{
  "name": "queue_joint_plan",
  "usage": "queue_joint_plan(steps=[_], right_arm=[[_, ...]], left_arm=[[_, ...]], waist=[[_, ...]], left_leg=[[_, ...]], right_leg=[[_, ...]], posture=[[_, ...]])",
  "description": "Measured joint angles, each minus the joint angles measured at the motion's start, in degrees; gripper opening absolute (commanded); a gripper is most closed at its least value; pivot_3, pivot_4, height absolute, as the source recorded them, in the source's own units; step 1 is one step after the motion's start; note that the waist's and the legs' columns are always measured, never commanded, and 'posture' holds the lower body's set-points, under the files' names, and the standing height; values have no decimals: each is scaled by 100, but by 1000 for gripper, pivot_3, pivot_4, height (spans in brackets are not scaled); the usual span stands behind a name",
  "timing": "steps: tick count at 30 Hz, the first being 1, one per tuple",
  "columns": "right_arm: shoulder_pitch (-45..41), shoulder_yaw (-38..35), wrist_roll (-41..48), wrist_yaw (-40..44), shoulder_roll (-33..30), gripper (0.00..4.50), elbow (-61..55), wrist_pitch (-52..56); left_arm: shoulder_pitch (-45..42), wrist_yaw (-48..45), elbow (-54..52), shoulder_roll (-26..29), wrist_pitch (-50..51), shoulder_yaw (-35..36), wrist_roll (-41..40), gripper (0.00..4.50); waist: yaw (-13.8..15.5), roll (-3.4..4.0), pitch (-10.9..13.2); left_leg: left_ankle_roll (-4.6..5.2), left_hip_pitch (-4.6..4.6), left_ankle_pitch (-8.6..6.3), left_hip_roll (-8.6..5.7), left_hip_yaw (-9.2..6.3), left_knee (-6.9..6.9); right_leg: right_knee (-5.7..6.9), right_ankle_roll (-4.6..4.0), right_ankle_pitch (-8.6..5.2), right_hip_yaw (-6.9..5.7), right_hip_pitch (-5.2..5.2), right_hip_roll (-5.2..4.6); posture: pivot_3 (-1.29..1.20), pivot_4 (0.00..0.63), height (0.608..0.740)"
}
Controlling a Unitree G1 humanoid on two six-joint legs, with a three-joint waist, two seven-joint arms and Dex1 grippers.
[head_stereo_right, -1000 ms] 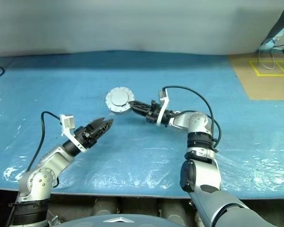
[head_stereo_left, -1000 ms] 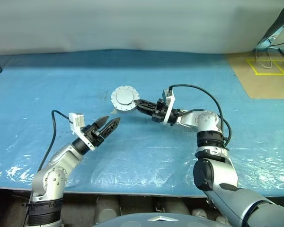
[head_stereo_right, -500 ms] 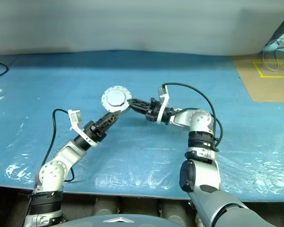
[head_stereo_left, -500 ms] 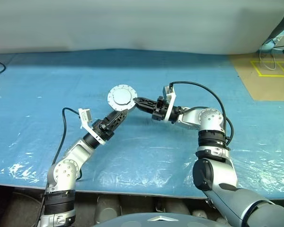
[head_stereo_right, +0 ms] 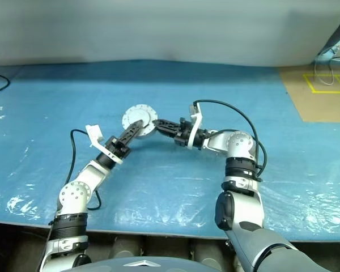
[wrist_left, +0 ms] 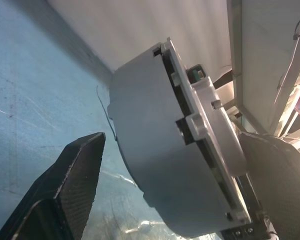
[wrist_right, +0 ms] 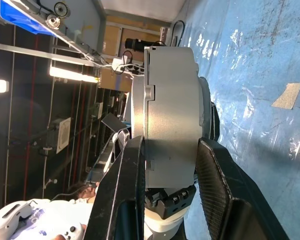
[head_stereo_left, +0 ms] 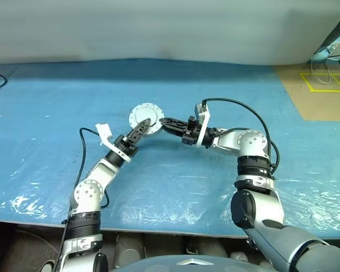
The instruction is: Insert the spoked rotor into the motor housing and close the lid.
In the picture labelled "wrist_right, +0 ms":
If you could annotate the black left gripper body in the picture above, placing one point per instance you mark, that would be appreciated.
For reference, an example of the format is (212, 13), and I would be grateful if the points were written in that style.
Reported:
(176, 206)

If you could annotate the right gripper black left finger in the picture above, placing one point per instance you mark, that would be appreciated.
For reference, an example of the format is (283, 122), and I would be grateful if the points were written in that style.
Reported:
(115, 200)

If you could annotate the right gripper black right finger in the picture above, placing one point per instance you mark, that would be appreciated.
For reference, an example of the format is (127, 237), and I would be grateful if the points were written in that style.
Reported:
(222, 195)

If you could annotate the black rimmed silver motor disc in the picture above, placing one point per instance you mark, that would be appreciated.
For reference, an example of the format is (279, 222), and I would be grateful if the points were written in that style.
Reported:
(213, 117)

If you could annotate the copper wound motor stator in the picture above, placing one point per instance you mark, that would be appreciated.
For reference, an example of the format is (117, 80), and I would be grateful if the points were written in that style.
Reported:
(172, 112)

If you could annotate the white handheld controller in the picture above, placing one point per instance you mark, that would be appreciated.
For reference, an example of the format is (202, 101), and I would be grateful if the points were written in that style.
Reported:
(72, 230)

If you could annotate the person in white shirt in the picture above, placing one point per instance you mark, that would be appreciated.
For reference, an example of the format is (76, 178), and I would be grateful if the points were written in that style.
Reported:
(55, 212)

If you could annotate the dark grey flat panel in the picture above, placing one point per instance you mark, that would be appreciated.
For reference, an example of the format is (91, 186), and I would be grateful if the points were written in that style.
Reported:
(112, 122)

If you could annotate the white square vent panel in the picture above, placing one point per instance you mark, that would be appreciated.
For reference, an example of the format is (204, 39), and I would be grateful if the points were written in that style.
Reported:
(63, 135)

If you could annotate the white VR headset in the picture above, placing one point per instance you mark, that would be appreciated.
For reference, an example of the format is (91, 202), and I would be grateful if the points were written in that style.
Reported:
(10, 217)

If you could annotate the grey tape patch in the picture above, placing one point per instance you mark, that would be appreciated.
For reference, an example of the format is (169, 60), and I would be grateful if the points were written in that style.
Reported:
(287, 96)

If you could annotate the white power strip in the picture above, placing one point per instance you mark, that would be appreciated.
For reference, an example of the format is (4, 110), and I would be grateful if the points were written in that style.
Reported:
(118, 64)

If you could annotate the blue plastic table cover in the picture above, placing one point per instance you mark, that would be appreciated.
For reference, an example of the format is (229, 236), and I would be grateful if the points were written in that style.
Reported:
(265, 50)

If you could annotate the black cylindrical device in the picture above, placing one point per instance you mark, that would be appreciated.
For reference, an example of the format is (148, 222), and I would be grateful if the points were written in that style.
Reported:
(140, 44)

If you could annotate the brown cardboard box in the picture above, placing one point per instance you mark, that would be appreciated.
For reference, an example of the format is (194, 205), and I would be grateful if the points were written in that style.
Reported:
(112, 37)

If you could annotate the white backdrop sheet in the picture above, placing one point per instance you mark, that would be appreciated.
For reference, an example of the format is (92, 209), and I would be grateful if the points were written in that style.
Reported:
(140, 5)

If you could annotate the blue plastic bin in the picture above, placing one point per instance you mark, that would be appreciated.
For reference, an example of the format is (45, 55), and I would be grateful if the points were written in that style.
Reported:
(15, 15)

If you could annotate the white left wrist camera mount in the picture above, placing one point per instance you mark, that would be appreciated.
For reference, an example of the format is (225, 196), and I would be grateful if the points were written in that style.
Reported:
(160, 225)

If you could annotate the grey metal frame rack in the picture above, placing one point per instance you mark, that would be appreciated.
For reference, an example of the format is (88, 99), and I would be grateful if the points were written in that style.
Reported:
(40, 51)

